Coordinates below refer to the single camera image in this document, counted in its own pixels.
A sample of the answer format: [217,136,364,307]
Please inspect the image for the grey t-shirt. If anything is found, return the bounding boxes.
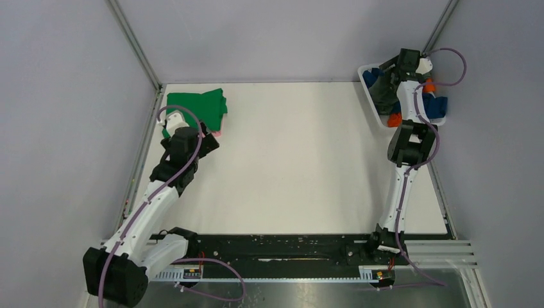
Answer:
[369,58,399,116]

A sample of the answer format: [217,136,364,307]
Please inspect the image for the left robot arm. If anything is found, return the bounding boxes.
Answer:
[83,122,219,307]

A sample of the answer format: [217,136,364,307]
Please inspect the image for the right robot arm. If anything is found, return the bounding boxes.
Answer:
[365,48,437,264]

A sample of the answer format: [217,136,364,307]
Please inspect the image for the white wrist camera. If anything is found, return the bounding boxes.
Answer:
[416,57,433,75]
[157,112,189,137]

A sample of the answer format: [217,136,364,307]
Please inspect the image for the folded green t-shirt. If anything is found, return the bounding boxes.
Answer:
[163,88,228,132]

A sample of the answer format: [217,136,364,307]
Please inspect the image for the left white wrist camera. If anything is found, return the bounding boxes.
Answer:
[157,112,189,137]

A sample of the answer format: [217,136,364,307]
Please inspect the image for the blue t-shirt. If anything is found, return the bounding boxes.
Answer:
[358,65,448,127]

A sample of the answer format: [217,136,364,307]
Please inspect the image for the orange t-shirt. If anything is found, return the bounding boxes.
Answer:
[387,85,444,127]

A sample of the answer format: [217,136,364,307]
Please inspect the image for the white plastic basket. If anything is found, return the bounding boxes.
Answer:
[357,58,448,131]

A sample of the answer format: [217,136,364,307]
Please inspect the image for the white slotted cable duct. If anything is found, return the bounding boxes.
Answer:
[152,266,395,284]

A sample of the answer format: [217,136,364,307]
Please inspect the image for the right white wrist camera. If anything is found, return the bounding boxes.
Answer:
[416,57,433,75]

